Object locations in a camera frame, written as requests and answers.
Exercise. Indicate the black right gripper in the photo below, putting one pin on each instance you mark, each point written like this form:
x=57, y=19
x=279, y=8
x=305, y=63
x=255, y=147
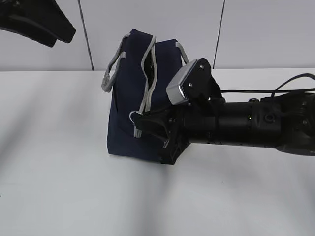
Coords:
x=157, y=123

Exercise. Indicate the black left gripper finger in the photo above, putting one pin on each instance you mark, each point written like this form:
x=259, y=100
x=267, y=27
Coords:
x=39, y=20

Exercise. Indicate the navy and white lunch bag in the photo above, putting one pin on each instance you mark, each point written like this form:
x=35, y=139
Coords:
x=137, y=77

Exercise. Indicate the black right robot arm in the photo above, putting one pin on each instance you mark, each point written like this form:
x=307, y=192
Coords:
x=285, y=123

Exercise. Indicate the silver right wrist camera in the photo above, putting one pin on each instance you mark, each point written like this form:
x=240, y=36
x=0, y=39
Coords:
x=194, y=83

